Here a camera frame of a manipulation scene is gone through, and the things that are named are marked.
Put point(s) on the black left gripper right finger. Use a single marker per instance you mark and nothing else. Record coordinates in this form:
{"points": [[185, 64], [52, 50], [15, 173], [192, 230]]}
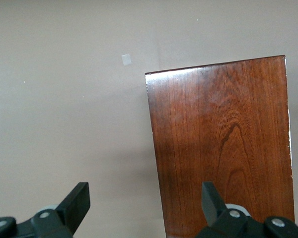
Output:
{"points": [[213, 207]]}

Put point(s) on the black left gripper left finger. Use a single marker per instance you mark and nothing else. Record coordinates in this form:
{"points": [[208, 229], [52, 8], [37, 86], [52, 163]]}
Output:
{"points": [[73, 205]]}

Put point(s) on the dark brown wooden cabinet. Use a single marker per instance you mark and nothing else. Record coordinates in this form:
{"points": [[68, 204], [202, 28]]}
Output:
{"points": [[221, 138]]}

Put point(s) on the small square tape patch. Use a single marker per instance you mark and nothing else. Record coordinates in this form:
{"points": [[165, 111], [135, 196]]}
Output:
{"points": [[126, 59]]}

